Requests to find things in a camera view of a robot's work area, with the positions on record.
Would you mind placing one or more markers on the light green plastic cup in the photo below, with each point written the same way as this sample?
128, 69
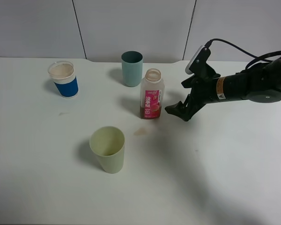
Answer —
108, 145

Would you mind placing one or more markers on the clear pink-label drink bottle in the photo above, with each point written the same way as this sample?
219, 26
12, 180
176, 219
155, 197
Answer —
151, 94

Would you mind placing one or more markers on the teal plastic cup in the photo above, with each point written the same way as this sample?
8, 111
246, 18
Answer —
132, 64

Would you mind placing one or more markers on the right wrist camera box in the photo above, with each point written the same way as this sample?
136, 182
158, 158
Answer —
198, 61

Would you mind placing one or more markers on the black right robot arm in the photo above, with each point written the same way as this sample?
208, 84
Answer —
259, 82

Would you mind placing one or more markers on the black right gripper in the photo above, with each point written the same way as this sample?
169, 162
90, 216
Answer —
202, 85

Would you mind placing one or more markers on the blue sleeved clear cup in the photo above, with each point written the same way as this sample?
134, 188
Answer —
63, 75

